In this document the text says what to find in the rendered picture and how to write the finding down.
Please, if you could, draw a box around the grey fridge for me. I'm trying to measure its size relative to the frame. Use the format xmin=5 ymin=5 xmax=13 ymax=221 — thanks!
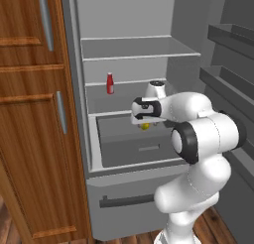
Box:
xmin=60 ymin=0 xmax=229 ymax=242

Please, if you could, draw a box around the grey freezer drawer front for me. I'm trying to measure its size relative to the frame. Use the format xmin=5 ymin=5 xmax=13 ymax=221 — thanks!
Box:
xmin=85 ymin=164 xmax=192 ymax=242

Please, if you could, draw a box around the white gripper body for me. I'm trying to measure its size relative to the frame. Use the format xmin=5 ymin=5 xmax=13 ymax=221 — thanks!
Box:
xmin=129 ymin=112 xmax=168 ymax=126

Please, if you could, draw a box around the glass fridge shelf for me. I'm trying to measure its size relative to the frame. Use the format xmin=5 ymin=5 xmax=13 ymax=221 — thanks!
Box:
xmin=80 ymin=35 xmax=202 ymax=63
xmin=84 ymin=77 xmax=169 ymax=88

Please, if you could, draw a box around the wooden cupboard door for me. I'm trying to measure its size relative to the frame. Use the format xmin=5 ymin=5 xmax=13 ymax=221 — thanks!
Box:
xmin=0 ymin=0 xmax=67 ymax=68
xmin=0 ymin=67 xmax=92 ymax=244

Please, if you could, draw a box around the silver cupboard handle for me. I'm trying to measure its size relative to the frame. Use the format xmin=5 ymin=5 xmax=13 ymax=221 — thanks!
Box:
xmin=37 ymin=0 xmax=55 ymax=53
xmin=55 ymin=90 xmax=69 ymax=136

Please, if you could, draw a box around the dark fridge door shelf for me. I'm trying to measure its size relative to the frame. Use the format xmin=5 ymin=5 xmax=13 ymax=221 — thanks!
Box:
xmin=198 ymin=64 xmax=254 ymax=116
xmin=206 ymin=23 xmax=254 ymax=61

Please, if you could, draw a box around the grey fridge door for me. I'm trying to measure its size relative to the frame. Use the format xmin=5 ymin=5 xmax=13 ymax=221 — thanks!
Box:
xmin=197 ymin=0 xmax=254 ymax=244

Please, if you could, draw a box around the red bottle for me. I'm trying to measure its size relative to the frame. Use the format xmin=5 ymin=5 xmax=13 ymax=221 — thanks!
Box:
xmin=105 ymin=71 xmax=115 ymax=95

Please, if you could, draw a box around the dark freezer drawer handle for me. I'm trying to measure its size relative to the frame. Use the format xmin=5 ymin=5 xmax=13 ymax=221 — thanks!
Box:
xmin=98 ymin=193 xmax=157 ymax=209

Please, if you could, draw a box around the grey fridge drawer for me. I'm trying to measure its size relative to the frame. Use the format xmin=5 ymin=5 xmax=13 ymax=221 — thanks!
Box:
xmin=87 ymin=110 xmax=191 ymax=173

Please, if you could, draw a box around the grey fridge drawer handle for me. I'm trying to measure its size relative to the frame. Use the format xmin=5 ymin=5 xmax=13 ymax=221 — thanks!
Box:
xmin=137 ymin=144 xmax=162 ymax=153

